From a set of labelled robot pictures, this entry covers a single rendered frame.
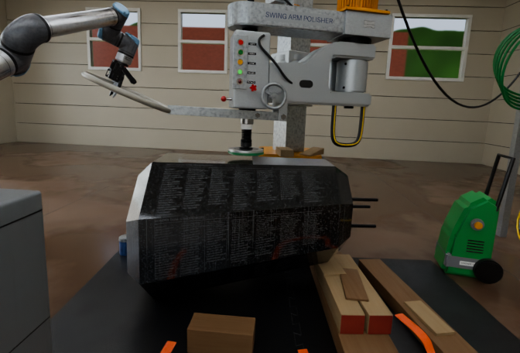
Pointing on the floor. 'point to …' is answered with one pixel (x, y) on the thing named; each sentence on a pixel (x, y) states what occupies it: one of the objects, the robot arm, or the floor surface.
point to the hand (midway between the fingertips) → (113, 94)
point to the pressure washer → (473, 233)
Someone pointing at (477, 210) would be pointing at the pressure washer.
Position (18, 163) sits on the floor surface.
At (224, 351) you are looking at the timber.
